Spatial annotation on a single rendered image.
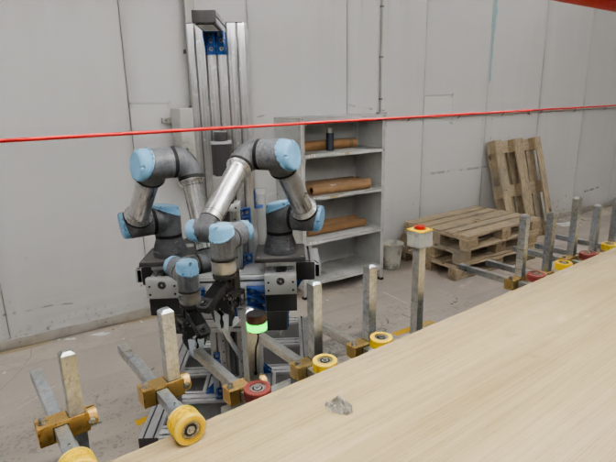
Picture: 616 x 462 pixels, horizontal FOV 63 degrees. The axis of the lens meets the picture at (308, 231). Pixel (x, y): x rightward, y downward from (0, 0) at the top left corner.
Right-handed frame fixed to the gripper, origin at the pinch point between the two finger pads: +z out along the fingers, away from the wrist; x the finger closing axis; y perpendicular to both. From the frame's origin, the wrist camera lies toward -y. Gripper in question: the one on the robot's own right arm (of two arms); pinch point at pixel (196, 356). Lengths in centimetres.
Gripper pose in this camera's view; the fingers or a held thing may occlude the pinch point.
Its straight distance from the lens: 188.9
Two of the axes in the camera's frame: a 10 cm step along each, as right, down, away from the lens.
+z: 0.2, 9.7, 2.6
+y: -6.0, -1.9, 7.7
